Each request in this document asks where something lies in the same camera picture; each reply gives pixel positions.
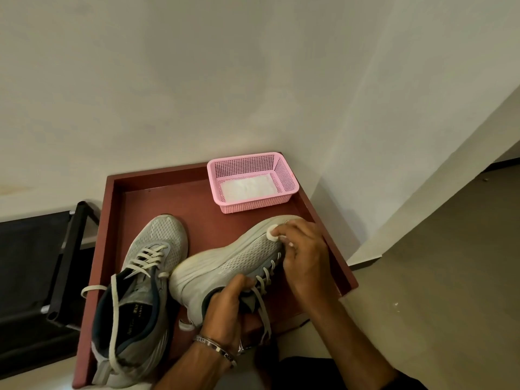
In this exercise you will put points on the black shoe rack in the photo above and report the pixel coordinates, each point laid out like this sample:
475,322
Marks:
32,259

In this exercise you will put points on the person's right hand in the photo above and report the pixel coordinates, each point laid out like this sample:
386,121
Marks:
308,264

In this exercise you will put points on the reddish-brown side table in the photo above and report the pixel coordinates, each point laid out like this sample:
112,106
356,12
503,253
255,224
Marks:
170,194

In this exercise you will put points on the stack of white wipes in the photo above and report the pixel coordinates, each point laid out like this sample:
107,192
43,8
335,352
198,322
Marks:
248,187

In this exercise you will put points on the pink plastic basket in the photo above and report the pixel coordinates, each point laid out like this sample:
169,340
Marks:
248,164

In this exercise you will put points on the white wipe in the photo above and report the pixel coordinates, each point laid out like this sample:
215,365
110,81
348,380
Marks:
271,234

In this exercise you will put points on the person's left hand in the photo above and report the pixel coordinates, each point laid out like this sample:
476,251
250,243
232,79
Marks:
225,316

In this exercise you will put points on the grey sneaker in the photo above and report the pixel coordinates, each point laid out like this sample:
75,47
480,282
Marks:
227,264
162,235

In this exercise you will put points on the person's right forearm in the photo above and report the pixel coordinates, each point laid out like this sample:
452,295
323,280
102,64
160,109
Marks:
353,349

